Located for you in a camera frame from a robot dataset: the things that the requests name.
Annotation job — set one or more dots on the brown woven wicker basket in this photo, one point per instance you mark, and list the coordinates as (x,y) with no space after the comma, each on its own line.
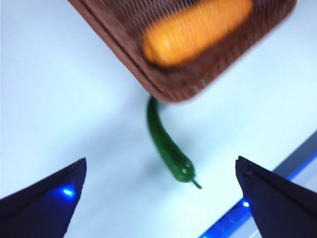
(119,32)

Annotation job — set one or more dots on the green chili pepper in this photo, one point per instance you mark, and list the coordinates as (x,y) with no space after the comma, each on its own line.
(168,148)

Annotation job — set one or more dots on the orange-yellow corn cob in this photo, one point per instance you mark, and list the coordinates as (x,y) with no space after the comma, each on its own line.
(193,34)

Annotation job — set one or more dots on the blue LED light strip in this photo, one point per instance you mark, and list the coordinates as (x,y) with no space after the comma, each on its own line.
(230,218)

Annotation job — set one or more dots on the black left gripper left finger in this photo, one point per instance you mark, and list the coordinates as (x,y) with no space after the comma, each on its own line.
(37,210)

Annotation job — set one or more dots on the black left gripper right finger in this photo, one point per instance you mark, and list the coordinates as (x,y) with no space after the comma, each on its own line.
(284,210)

